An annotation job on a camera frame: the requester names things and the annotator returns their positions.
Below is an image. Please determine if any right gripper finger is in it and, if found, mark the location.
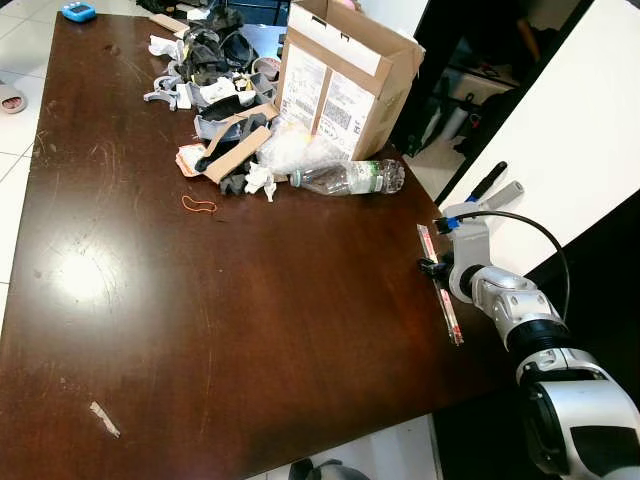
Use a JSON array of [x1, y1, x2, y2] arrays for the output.
[[467, 161, 509, 206], [481, 181, 527, 214]]

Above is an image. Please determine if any clear red plastic strip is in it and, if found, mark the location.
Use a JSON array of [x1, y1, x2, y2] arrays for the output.
[[416, 224, 466, 348]]

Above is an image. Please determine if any clear plastic bottle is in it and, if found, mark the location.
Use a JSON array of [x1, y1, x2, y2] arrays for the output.
[[289, 159, 407, 198]]

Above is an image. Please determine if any crumpled clear plastic bag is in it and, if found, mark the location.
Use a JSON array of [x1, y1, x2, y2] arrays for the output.
[[257, 120, 349, 178]]

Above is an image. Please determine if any open cardboard box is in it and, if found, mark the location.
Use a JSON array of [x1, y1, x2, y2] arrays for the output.
[[274, 0, 427, 163]]

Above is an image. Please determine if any white crumpled tissue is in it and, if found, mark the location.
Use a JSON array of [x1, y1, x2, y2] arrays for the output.
[[244, 163, 278, 203]]

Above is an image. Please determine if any flat brown cardboard strip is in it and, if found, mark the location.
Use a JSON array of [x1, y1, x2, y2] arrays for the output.
[[203, 124, 274, 185]]

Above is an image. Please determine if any orange paper piece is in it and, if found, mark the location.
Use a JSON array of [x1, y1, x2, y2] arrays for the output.
[[175, 143, 213, 181]]

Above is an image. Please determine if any orange rubber band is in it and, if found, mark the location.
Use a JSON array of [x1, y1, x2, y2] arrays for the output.
[[181, 195, 218, 214]]

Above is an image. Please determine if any black fabric bundle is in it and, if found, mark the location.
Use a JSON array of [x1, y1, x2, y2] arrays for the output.
[[178, 8, 259, 89]]

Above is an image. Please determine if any grey plastic part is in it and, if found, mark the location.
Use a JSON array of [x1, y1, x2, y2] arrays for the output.
[[143, 62, 206, 113]]

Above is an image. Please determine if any white crumpled paper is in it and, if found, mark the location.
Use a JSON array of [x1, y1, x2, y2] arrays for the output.
[[148, 34, 185, 63]]

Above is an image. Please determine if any tan wooden piece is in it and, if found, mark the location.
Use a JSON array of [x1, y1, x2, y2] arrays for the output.
[[148, 12, 191, 37]]

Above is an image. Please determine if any small tan paper scrap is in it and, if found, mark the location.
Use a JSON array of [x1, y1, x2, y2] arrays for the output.
[[88, 401, 122, 439]]

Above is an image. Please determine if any small blue device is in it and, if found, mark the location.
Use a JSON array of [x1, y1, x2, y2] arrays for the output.
[[61, 2, 98, 24]]

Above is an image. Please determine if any light pink slipper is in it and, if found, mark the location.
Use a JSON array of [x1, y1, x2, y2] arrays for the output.
[[0, 84, 29, 115]]

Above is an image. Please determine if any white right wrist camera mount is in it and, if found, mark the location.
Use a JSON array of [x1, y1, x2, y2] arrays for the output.
[[443, 204, 493, 293]]

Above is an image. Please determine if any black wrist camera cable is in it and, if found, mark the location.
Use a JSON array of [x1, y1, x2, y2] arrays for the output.
[[470, 209, 572, 321]]

